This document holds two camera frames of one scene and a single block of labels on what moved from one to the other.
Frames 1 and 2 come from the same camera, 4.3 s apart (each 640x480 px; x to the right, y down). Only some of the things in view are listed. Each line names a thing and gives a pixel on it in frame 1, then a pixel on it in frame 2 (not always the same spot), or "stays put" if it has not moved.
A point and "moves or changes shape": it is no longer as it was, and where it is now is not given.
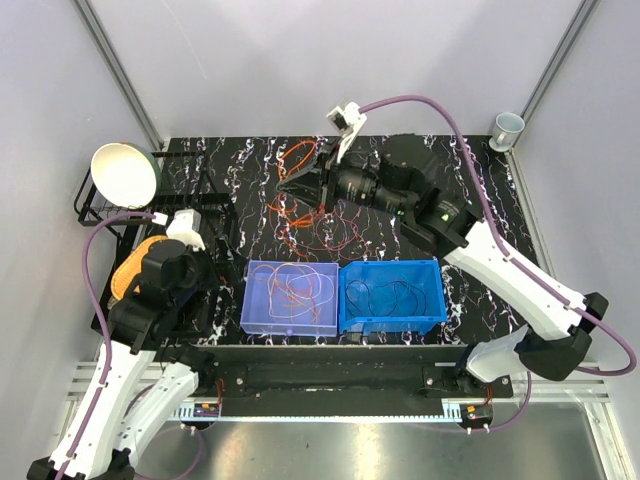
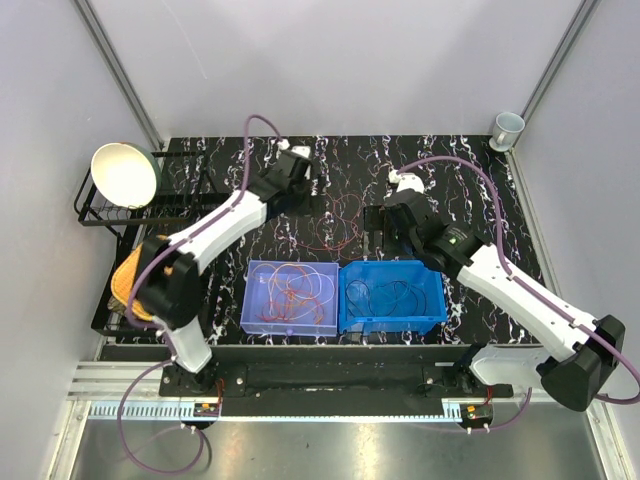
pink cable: [312, 290] -> [271, 301]
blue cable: [386, 297] moves or changes shape
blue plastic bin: [387, 296] stays put
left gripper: [221, 272] -> [307, 189]
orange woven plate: [130, 264] stays put
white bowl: [126, 175] stays put
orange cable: [299, 222] -> [305, 302]
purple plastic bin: [291, 298] stays put
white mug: [506, 131] stays put
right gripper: [307, 188] -> [375, 218]
